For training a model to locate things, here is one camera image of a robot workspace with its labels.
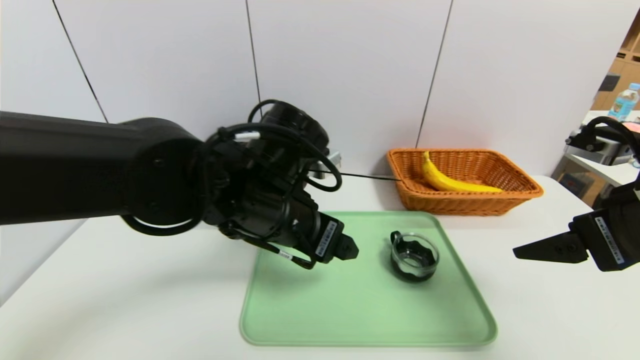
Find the white side table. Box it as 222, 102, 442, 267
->
562, 112, 640, 188

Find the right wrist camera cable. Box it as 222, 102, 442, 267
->
582, 116, 640, 151

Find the glass cup with black holder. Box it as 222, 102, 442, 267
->
389, 231, 440, 283

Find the wooden shelf unit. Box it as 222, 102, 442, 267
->
590, 10, 640, 112

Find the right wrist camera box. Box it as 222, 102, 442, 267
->
565, 127, 633, 166

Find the clear plastic water bottle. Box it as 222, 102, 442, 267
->
608, 82, 640, 121

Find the yellow banana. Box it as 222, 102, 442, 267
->
421, 151, 503, 194

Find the green plastic tray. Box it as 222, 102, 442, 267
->
240, 210, 499, 348

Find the orange wicker basket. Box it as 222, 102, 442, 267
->
386, 148, 545, 217

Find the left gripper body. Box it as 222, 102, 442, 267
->
285, 195, 345, 264

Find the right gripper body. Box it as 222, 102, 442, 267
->
572, 200, 640, 272

